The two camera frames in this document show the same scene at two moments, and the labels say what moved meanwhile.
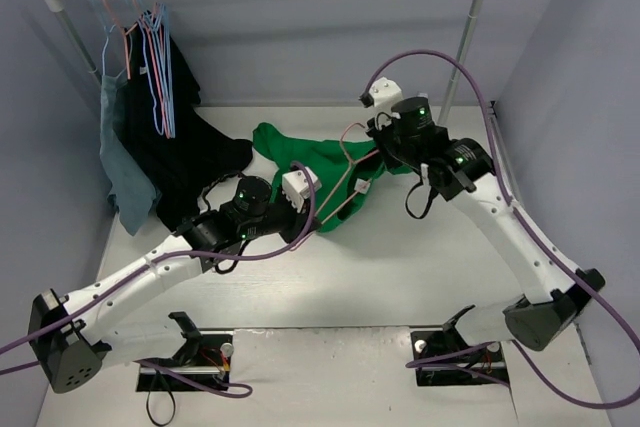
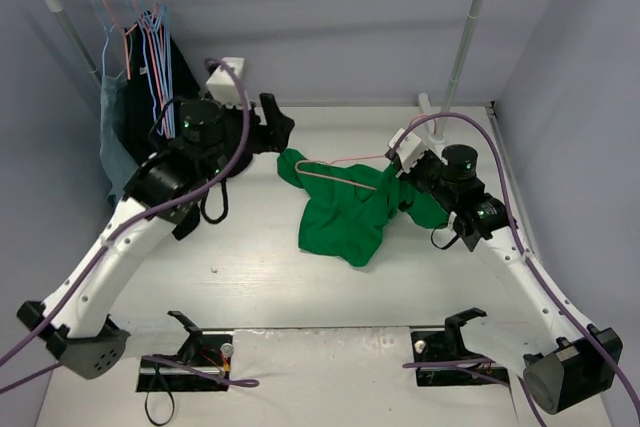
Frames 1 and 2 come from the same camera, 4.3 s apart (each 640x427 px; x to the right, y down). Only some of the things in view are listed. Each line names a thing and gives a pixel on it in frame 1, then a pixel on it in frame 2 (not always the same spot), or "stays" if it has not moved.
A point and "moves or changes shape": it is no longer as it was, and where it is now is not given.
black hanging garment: [162, 128] stays
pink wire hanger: [348, 165] -> [346, 159]
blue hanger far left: [106, 28] stays
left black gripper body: [293, 227] -> [262, 128]
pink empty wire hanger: [155, 27] stays
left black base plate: [207, 357] stays
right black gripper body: [379, 136] -> [406, 183]
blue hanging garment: [131, 188] stays
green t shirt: [345, 172] moves or changes shape
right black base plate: [446, 358] stays
